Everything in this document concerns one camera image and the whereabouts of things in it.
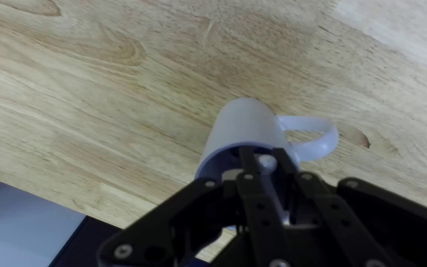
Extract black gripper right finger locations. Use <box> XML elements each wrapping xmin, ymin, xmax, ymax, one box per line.
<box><xmin>272</xmin><ymin>149</ymin><xmax>371</xmax><ymax>267</ymax></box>

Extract white ceramic mug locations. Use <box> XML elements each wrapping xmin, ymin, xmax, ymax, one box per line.
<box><xmin>194</xmin><ymin>99</ymin><xmax>339</xmax><ymax>180</ymax></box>

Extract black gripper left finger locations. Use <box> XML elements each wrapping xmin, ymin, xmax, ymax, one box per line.
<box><xmin>235</xmin><ymin>148</ymin><xmax>293</xmax><ymax>267</ymax></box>

